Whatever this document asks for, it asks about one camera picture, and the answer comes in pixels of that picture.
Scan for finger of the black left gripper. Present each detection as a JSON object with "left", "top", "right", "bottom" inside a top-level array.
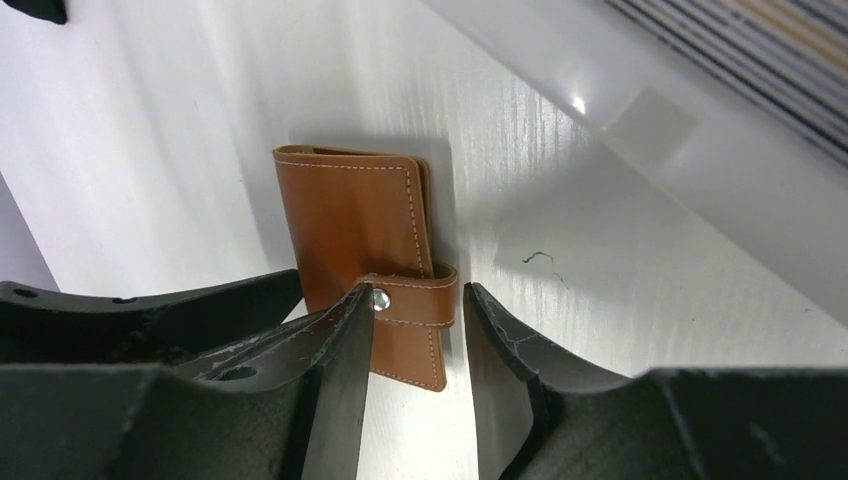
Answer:
[{"left": 1, "top": 270, "right": 302, "bottom": 364}]

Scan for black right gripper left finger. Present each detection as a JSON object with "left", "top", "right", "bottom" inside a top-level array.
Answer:
[{"left": 1, "top": 286, "right": 374, "bottom": 479}]

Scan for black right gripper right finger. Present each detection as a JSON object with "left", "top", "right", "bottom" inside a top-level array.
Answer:
[{"left": 463, "top": 283, "right": 847, "bottom": 479}]

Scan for brown leather card holder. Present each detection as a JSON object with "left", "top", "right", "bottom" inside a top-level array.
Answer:
[{"left": 272, "top": 145, "right": 458, "bottom": 392}]

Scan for clear acrylic card box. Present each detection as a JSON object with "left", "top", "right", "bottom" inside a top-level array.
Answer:
[{"left": 431, "top": 1, "right": 847, "bottom": 321}]

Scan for stack of white cards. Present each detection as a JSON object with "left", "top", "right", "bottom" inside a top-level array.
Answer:
[{"left": 609, "top": 1, "right": 847, "bottom": 164}]

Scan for black cloth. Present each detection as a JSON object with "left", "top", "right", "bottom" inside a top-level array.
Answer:
[{"left": 3, "top": 0, "right": 68, "bottom": 25}]

